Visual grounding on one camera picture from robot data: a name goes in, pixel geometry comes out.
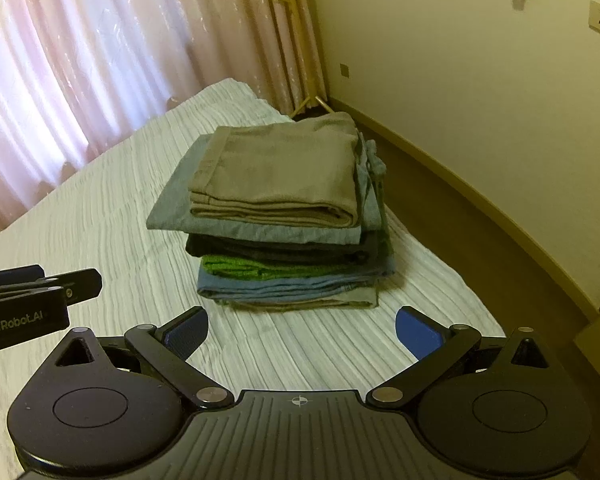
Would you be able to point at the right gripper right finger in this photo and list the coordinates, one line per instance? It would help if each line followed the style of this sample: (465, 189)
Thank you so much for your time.
(438, 350)

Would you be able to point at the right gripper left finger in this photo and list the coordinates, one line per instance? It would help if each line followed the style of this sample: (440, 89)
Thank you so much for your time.
(167, 348)

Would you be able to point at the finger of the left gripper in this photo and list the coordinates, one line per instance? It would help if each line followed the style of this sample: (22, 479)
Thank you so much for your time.
(23, 274)

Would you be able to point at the olive brown pants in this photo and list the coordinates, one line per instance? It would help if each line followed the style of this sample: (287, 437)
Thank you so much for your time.
(289, 174)

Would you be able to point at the stack of folded clothes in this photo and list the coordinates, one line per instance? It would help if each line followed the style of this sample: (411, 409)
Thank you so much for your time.
(258, 265)

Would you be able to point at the striped grey bed quilt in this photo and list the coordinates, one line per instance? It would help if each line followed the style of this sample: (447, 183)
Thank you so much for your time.
(303, 370)

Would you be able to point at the pink curtain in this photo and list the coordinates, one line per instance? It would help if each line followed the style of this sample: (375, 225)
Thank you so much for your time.
(79, 76)

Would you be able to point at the bamboo pole stand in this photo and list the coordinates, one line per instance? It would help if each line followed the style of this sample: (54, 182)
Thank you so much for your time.
(308, 58)

